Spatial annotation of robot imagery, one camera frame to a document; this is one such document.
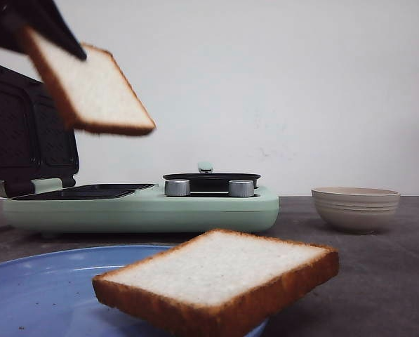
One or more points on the black frying pan green handle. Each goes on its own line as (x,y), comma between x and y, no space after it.
(206,180)

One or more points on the mint green sandwich maker lid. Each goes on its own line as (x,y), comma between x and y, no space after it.
(35,147)

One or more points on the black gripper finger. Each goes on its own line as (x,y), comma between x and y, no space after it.
(45,18)

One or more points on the white bread slice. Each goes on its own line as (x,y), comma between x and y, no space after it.
(221,283)
(92,94)

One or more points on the silver knob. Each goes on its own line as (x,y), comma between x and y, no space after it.
(241,188)
(177,188)

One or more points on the mint green breakfast maker base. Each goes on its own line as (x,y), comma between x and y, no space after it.
(139,208)

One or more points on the right silver knob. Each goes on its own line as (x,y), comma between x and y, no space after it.
(241,188)

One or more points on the beige ribbed bowl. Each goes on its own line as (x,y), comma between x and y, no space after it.
(356,209)

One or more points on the blue plate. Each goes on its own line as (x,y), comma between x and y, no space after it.
(51,294)

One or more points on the left silver knob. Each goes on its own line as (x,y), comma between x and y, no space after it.
(177,188)

